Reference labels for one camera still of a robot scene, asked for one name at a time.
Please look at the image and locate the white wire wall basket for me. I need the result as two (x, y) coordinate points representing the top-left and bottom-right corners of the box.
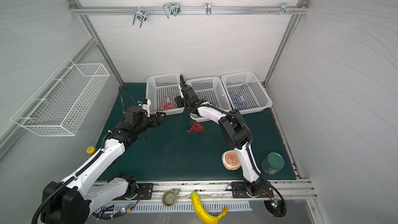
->
(10, 58), (110, 136)

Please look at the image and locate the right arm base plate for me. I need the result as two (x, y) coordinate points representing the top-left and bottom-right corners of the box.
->
(226, 181), (275, 199)

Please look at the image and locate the white vented cable duct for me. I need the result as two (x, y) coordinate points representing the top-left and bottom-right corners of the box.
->
(95, 201), (252, 215)

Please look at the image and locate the horizontal aluminium rail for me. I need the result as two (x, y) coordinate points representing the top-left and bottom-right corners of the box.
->
(69, 5), (309, 16)

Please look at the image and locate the yellow banana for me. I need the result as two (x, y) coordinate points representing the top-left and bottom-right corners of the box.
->
(190, 192), (229, 224)

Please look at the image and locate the yellow capped sauce bottle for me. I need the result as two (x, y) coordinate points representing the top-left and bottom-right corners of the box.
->
(86, 146), (96, 155)

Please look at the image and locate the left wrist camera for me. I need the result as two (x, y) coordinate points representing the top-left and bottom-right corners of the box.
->
(137, 99), (151, 117)

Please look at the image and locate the white perforated basket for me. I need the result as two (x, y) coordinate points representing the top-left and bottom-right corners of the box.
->
(146, 73), (184, 115)
(179, 75), (232, 123)
(221, 72), (273, 115)

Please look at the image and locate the green lidded jar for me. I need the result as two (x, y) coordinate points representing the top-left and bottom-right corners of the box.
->
(261, 152), (285, 175)

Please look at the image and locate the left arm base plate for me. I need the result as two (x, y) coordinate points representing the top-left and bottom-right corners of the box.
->
(131, 183), (154, 201)

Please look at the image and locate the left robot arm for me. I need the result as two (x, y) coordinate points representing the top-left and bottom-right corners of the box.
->
(31, 99), (166, 224)

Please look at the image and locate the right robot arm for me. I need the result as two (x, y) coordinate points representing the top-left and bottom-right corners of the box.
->
(176, 75), (287, 218)

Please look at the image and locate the middle metal clamp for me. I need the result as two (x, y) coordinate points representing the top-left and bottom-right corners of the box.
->
(162, 2), (181, 19)

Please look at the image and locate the left metal clamp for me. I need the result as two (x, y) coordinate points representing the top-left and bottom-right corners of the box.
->
(133, 9), (147, 28)

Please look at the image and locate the small metal bracket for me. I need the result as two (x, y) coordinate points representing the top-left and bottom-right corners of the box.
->
(205, 3), (211, 16)

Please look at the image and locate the right white perforated basket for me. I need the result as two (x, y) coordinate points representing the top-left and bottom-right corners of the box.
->
(221, 72), (273, 115)

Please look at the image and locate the right metal clamp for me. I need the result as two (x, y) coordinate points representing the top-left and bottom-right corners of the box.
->
(269, 3), (297, 15)

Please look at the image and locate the blue cable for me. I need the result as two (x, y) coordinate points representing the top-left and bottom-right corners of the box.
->
(229, 82), (251, 106)

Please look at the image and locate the metal clamp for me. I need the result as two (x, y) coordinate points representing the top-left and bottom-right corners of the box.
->
(133, 9), (147, 28)
(162, 2), (181, 19)
(269, 3), (297, 15)

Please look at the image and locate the middle white perforated basket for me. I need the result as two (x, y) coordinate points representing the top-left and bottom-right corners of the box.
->
(179, 75), (232, 123)

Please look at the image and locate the round toy food disc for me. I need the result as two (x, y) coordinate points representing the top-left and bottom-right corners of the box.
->
(222, 150), (241, 171)

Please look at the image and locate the left white perforated basket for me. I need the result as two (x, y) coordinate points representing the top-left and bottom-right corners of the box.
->
(146, 73), (184, 115)

